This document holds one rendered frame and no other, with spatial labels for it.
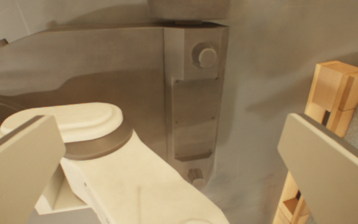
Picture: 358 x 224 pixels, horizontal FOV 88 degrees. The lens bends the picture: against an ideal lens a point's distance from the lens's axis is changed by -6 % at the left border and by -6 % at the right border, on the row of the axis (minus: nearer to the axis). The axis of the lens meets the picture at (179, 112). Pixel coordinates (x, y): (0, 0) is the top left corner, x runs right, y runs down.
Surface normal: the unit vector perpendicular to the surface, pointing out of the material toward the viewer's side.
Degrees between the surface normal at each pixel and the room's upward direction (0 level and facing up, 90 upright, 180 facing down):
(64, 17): 0
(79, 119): 90
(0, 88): 0
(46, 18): 0
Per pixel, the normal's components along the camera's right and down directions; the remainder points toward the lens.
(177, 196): -0.09, -0.99
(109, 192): 0.00, -0.87
